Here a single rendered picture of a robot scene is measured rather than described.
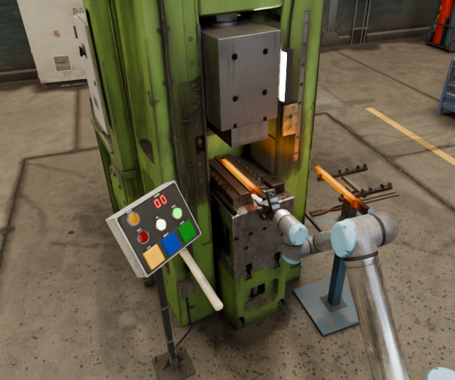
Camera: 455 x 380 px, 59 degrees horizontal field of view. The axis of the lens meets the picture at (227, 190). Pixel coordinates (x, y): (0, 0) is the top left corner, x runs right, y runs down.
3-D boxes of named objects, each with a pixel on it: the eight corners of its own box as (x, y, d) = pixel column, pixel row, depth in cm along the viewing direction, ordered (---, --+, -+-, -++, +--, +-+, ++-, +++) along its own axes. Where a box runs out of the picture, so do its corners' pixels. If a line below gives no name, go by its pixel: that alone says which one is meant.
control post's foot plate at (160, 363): (197, 372, 231) (196, 363, 226) (161, 390, 223) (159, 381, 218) (183, 344, 247) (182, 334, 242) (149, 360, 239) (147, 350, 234)
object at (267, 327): (308, 328, 254) (308, 327, 253) (227, 369, 233) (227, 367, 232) (274, 287, 284) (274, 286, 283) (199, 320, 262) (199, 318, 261)
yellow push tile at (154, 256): (165, 259, 169) (157, 244, 167) (152, 269, 164) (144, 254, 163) (162, 259, 170) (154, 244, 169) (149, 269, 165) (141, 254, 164)
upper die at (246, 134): (267, 138, 196) (268, 120, 190) (231, 148, 188) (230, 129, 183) (227, 109, 227) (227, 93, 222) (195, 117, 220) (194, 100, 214)
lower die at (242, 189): (266, 198, 215) (266, 185, 210) (233, 209, 208) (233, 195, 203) (229, 164, 246) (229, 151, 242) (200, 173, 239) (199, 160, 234)
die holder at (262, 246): (290, 258, 241) (294, 196, 216) (234, 280, 226) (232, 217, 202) (244, 209, 282) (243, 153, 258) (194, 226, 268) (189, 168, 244)
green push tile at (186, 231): (197, 234, 182) (189, 220, 180) (185, 243, 177) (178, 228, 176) (194, 234, 183) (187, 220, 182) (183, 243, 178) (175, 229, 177)
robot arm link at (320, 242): (408, 202, 135) (320, 229, 199) (377, 210, 132) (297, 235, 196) (419, 236, 133) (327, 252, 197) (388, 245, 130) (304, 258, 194)
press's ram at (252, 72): (291, 114, 195) (297, 26, 173) (221, 131, 181) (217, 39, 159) (248, 89, 227) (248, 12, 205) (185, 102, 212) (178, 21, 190)
